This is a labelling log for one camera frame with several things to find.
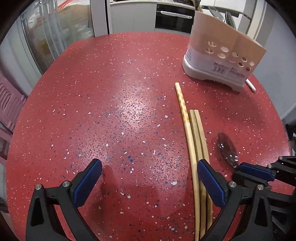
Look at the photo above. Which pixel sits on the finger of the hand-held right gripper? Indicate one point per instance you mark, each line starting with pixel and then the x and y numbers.
pixel 252 182
pixel 256 171

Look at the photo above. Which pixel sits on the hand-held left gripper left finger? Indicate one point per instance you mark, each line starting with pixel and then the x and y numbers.
pixel 87 183

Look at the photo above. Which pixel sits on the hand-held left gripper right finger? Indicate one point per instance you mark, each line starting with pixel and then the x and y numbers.
pixel 211 183

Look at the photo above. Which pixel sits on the light wooden chopstick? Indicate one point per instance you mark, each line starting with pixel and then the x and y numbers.
pixel 185 120

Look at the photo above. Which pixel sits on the beige cutlery holder grey base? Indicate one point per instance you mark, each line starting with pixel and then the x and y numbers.
pixel 222 55

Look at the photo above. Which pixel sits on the white stick behind holder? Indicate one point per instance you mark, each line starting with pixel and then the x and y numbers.
pixel 251 85

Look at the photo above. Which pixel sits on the glass sliding door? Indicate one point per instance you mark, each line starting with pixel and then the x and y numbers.
pixel 57 30

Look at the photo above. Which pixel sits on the black built-in oven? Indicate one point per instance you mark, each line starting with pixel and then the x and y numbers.
pixel 173 18

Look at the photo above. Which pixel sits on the grey kitchen cabinet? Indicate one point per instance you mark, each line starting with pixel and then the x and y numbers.
pixel 131 17

